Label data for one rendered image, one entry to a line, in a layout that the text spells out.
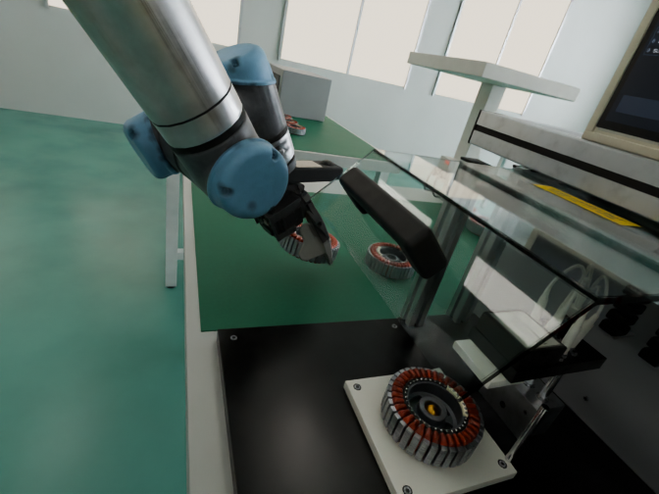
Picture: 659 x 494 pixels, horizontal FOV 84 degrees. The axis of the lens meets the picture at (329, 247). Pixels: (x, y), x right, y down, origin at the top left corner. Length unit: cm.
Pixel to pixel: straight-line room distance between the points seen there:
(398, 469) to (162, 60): 42
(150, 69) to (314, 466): 38
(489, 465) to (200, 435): 32
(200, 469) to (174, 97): 35
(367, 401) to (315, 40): 463
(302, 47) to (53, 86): 263
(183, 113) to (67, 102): 459
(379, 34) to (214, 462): 502
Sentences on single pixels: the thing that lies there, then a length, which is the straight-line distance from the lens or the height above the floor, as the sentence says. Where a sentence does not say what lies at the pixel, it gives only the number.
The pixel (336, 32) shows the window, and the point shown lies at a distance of 499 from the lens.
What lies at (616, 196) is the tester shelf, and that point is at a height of 108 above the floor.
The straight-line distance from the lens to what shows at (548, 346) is 46.
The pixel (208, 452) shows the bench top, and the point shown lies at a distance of 46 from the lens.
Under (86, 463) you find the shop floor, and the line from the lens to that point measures 137.
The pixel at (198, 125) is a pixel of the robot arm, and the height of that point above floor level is 106.
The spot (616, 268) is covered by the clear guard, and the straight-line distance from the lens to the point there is 26.
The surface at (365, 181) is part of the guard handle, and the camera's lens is 27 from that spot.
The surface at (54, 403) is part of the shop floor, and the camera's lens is 153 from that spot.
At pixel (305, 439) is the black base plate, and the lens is 45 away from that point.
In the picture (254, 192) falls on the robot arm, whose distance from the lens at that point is 34.
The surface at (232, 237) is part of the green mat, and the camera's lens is 82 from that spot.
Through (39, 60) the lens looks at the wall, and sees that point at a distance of 489.
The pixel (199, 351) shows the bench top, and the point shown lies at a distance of 55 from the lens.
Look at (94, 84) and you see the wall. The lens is 482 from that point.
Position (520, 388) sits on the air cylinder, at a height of 82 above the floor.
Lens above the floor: 113
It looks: 27 degrees down
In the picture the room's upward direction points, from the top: 14 degrees clockwise
